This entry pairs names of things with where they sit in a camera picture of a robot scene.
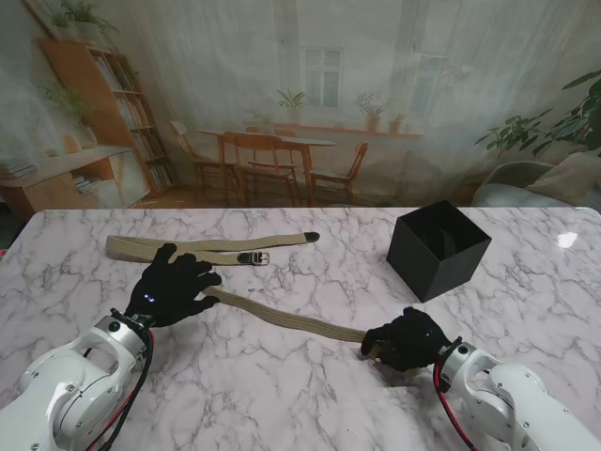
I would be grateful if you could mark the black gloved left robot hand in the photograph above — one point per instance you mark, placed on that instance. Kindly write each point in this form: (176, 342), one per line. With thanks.
(171, 289)

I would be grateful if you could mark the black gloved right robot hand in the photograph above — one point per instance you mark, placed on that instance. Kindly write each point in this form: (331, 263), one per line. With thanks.
(408, 343)

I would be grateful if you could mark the black storage box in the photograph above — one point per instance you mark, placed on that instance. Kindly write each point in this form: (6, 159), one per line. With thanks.
(436, 272)

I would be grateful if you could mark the beige woven belt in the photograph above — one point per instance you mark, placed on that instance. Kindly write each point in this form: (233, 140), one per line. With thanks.
(291, 321)
(263, 243)

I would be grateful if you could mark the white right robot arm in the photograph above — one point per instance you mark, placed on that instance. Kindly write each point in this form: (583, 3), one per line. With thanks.
(507, 399)

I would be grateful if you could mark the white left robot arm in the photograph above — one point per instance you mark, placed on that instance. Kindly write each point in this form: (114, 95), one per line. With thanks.
(70, 385)

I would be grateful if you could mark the printed room scene backdrop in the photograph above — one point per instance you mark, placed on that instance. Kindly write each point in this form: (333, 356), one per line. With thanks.
(300, 70)

